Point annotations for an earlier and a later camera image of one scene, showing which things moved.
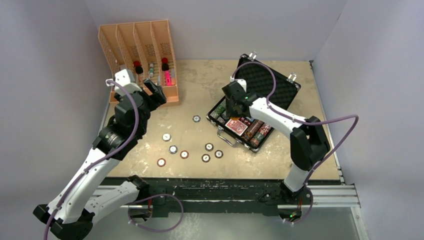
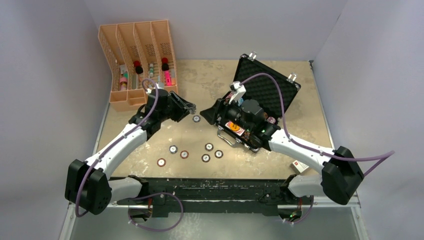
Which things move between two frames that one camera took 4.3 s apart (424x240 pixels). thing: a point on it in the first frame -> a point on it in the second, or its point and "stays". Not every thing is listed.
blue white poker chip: [196, 118] stays
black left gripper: [156, 97] -> [180, 114]
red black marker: [165, 66] stays
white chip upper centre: [209, 147] stays
